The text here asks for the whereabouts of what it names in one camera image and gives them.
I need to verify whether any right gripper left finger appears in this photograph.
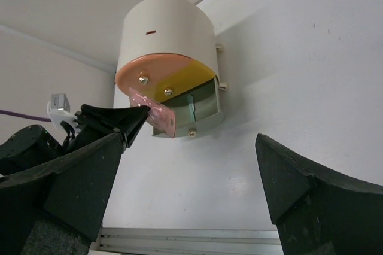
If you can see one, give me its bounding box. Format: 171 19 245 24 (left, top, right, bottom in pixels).
1 133 123 254

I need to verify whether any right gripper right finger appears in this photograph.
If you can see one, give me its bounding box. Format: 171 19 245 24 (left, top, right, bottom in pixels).
255 134 382 254

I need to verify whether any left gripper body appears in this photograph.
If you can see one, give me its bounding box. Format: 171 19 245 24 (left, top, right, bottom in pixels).
61 113 102 150

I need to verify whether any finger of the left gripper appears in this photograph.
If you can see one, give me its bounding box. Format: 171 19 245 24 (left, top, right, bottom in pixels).
80 104 149 128
101 113 148 148

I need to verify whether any pink makeup packet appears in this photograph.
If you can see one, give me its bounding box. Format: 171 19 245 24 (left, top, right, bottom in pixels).
129 87 176 138

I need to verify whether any teal makeup spatula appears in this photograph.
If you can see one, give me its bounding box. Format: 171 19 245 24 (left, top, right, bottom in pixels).
187 94 196 123

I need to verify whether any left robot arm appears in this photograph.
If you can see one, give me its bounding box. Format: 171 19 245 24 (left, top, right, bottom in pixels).
1 104 150 176

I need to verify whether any cream oval drawer cabinet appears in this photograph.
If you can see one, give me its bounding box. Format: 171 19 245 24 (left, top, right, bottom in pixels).
113 0 228 109

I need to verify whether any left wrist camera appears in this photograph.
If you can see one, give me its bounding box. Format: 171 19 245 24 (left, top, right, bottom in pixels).
47 93 75 130

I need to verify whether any aluminium rail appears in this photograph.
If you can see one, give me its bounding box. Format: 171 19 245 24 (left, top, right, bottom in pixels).
96 228 283 254

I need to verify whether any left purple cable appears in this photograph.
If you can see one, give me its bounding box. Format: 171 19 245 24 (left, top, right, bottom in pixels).
0 108 53 123

